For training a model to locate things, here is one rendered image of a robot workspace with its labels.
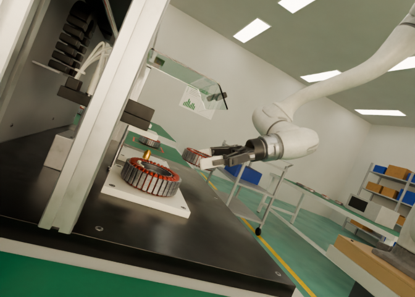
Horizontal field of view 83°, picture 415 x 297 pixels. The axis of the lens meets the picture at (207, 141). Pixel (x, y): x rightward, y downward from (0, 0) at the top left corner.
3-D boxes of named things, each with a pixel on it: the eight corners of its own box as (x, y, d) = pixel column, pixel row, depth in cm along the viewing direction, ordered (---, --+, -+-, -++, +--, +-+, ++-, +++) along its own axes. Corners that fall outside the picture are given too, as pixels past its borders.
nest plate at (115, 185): (175, 189, 55) (177, 184, 55) (188, 218, 41) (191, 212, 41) (111, 168, 51) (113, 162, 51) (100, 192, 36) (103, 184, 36)
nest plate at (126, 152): (165, 164, 78) (166, 161, 78) (170, 178, 64) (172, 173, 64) (120, 148, 74) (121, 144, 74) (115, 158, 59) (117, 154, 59)
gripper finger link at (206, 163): (222, 165, 69) (223, 165, 68) (199, 169, 67) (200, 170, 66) (222, 155, 68) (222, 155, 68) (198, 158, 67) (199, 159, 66)
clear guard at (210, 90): (205, 108, 91) (212, 94, 91) (227, 110, 68) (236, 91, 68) (122, 70, 81) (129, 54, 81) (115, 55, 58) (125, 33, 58)
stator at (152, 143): (161, 149, 126) (163, 142, 126) (154, 149, 115) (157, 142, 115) (142, 140, 127) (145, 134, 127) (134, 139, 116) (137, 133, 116)
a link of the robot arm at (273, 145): (282, 134, 74) (265, 137, 73) (283, 162, 76) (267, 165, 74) (267, 131, 83) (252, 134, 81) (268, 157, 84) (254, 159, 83)
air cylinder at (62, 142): (86, 165, 46) (97, 139, 45) (76, 176, 38) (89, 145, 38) (58, 155, 44) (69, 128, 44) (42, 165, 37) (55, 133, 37)
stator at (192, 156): (208, 166, 80) (212, 155, 80) (219, 175, 69) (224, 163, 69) (178, 154, 76) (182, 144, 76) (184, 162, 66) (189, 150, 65)
